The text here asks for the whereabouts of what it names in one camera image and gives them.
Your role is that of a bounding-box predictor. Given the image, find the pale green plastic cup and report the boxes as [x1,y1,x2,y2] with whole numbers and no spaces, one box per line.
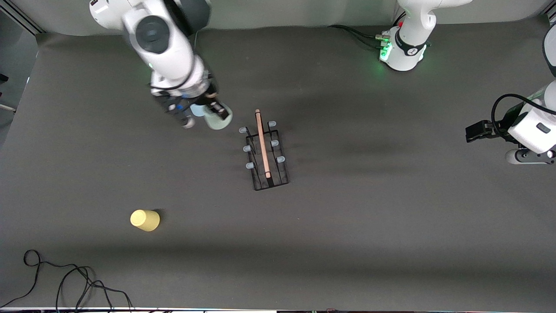
[202,107,233,130]

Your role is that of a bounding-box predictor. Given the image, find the black wire cup holder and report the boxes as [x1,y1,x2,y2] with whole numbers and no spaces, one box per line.
[239,109,290,191]

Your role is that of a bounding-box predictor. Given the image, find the yellow plastic cup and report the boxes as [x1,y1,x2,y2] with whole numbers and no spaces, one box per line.
[130,210,160,232]

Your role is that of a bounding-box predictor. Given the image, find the dark grey table mat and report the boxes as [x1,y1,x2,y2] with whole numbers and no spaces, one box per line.
[0,17,556,310]

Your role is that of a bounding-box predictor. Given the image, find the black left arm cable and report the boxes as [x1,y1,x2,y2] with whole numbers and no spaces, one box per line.
[492,93,556,142]

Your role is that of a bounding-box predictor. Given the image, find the black left base cables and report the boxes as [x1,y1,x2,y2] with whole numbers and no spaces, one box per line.
[328,24,389,49]

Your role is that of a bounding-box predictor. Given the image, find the tangled black cable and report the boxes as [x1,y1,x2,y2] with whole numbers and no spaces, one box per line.
[54,264,133,312]

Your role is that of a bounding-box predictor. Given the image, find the thin black looped cable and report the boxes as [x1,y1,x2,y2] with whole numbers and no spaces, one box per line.
[0,249,57,308]

